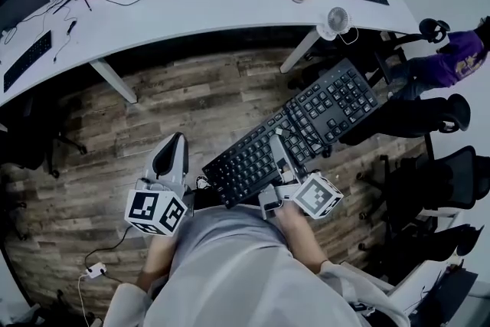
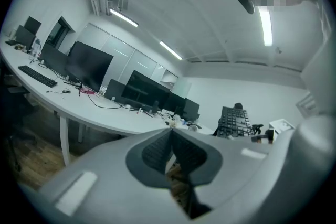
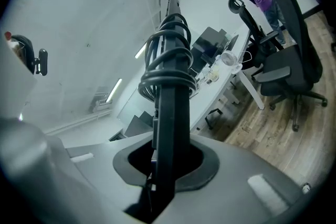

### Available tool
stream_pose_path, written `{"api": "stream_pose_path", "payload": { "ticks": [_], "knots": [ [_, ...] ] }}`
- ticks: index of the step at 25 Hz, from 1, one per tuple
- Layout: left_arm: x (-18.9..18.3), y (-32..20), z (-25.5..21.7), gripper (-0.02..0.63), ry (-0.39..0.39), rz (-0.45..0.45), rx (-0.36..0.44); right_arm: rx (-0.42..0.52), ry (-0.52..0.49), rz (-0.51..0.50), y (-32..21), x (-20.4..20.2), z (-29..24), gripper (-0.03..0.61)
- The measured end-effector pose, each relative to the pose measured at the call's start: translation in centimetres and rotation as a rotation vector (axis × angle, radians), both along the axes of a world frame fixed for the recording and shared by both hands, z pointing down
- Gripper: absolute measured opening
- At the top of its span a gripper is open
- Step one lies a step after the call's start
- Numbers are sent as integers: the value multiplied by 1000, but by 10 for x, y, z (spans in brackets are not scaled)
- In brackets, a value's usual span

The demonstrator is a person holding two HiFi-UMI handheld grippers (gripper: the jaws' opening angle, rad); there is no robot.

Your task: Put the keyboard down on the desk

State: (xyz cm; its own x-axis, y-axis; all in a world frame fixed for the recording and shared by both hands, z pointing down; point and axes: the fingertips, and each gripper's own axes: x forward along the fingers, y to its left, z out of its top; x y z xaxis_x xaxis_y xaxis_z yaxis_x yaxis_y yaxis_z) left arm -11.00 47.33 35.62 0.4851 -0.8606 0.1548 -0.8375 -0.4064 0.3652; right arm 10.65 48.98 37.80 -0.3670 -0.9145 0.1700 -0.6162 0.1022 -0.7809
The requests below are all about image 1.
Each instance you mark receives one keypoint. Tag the black office chair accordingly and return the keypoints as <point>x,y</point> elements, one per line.
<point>30,141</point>
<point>440,180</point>
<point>406,118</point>
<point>430,30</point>

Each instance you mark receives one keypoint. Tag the white desk fan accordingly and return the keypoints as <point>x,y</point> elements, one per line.
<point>337,21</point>

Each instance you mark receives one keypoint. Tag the black computer monitor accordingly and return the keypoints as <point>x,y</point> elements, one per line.
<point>19,5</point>

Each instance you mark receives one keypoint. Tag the white desk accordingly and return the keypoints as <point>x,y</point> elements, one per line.
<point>199,7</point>

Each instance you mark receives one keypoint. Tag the person's grey clothing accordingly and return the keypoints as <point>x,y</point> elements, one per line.
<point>237,272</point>

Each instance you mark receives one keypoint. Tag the black pen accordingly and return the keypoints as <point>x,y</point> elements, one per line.
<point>87,2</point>

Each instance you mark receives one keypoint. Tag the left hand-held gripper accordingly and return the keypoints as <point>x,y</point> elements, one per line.
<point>147,208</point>

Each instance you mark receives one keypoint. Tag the person's left forearm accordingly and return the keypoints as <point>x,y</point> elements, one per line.
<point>159,260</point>

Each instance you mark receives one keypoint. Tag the white power adapter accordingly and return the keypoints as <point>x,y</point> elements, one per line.
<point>95,270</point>

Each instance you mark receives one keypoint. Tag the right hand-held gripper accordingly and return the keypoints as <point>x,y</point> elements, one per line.
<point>315,197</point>

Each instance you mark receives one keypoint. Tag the person's right forearm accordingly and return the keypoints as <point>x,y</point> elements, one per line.
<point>304,237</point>

